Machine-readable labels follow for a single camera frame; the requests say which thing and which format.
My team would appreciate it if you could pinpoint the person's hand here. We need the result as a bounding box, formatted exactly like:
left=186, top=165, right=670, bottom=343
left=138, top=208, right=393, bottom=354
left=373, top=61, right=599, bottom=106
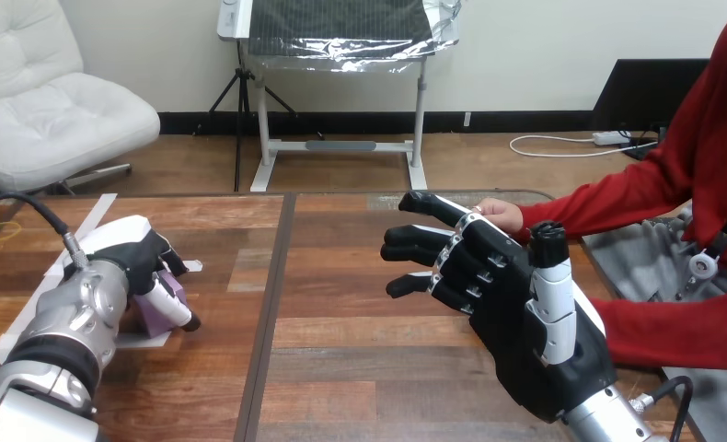
left=471, top=197, right=525, bottom=236

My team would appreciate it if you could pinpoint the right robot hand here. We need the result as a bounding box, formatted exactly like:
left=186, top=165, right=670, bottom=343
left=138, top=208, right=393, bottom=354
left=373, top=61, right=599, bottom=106
left=379, top=191, right=618, bottom=425

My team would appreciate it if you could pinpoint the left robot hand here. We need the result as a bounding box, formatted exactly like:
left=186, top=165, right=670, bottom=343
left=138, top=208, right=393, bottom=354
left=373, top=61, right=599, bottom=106
left=63, top=215, right=203, bottom=334

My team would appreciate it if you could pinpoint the purple block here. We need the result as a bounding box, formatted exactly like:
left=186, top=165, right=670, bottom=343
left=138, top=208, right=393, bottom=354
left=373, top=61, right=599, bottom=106
left=133, top=271, right=190, bottom=341

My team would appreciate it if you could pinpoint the person's forearm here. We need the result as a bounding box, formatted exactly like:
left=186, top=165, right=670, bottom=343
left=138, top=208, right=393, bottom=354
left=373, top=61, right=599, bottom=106
left=589, top=283, right=727, bottom=371
left=515, top=159, right=697, bottom=247

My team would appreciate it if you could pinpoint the person's body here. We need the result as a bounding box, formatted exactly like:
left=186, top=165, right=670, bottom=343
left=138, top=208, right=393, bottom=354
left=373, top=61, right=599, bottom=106
left=583, top=0, right=727, bottom=442

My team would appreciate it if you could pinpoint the white power strip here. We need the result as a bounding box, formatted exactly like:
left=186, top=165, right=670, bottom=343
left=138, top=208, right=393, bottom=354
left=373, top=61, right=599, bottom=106
left=591, top=130, right=632, bottom=147

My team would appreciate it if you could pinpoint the white cushioned chair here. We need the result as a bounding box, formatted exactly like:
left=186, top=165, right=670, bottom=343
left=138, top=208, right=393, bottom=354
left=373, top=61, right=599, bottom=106
left=0, top=0, right=162, bottom=196

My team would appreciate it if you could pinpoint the white desk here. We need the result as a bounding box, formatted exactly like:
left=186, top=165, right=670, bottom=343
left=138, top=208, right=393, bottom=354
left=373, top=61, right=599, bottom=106
left=216, top=0, right=430, bottom=192

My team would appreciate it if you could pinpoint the black tripod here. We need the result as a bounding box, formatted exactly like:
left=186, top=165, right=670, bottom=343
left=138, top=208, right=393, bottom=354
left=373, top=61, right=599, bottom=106
left=207, top=41, right=299, bottom=194

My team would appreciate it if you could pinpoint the dark screen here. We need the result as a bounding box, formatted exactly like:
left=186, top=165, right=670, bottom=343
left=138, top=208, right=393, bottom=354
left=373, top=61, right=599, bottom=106
left=589, top=58, right=711, bottom=133

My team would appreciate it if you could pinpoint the foil sheet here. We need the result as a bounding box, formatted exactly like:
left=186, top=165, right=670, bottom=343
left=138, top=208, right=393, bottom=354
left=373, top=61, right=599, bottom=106
left=240, top=0, right=464, bottom=75

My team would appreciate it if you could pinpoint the white power cord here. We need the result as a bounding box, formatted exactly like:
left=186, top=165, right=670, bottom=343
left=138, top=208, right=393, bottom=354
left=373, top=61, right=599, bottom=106
left=509, top=134, right=660, bottom=159

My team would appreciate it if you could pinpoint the black cable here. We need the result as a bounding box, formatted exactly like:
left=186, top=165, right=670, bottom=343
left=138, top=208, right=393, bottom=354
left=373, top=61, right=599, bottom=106
left=629, top=375, right=696, bottom=442
left=0, top=192, right=91, bottom=371

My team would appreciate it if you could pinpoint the tangle of cables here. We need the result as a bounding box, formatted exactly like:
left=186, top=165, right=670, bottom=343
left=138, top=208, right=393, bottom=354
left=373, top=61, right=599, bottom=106
left=617, top=123, right=671, bottom=162

